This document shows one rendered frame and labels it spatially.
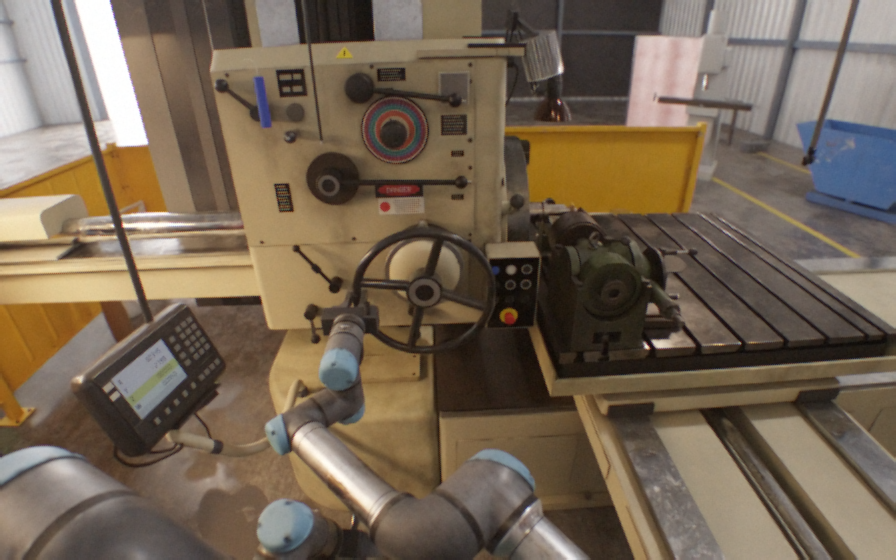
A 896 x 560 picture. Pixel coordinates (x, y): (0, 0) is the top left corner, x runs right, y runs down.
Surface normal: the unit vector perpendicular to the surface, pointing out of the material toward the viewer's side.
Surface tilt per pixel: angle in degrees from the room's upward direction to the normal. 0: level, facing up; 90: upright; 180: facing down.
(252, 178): 90
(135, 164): 90
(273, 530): 25
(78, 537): 12
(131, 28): 90
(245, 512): 0
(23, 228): 90
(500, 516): 35
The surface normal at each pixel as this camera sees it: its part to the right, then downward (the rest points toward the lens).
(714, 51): -0.55, 0.40
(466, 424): 0.04, 0.48
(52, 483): 0.08, -0.96
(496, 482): 0.15, -0.78
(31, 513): -0.04, -0.85
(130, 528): 0.49, -0.84
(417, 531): -0.22, -0.52
